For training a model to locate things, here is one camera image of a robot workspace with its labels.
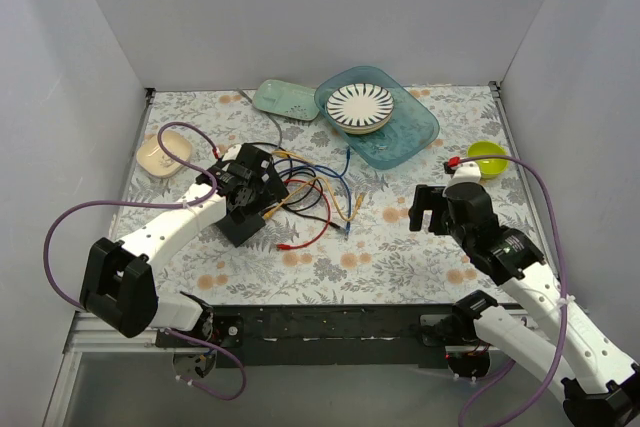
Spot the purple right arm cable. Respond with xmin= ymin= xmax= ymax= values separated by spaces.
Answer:
xmin=457 ymin=155 xmax=571 ymax=427

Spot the floral table mat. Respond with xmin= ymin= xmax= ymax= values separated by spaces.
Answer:
xmin=97 ymin=85 xmax=560 ymax=307

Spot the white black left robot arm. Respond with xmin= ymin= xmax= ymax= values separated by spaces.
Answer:
xmin=79 ymin=144 xmax=288 ymax=347

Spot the teal plastic tray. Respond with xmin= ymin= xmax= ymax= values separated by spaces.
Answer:
xmin=314 ymin=66 xmax=440 ymax=170

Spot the lime green bowl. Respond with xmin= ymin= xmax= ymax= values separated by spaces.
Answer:
xmin=467 ymin=141 xmax=508 ymax=180

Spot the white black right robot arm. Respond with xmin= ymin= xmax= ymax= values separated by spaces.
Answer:
xmin=409 ymin=156 xmax=639 ymax=426

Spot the black network switch box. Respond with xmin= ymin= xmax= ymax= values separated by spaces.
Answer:
xmin=215 ymin=212 xmax=266 ymax=247

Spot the cream square dish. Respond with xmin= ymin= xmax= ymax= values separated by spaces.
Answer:
xmin=136 ymin=130 xmax=193 ymax=179

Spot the yellow ethernet cable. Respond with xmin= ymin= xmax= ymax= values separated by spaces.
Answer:
xmin=272 ymin=148 xmax=321 ymax=168
xmin=263 ymin=176 xmax=366 ymax=223

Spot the red ethernet cable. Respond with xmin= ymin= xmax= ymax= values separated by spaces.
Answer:
xmin=276 ymin=177 xmax=332 ymax=252

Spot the striped white blue plate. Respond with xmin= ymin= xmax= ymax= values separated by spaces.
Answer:
xmin=325 ymin=83 xmax=395 ymax=129

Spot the black cable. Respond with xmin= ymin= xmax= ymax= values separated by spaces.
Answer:
xmin=249 ymin=141 xmax=331 ymax=221

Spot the mint green divided dish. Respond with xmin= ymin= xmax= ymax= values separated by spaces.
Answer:
xmin=252 ymin=79 xmax=319 ymax=122

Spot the aluminium frame rail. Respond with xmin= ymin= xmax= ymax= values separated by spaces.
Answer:
xmin=64 ymin=313 xmax=206 ymax=353

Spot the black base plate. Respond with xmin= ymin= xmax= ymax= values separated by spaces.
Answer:
xmin=211 ymin=304 xmax=488 ymax=368

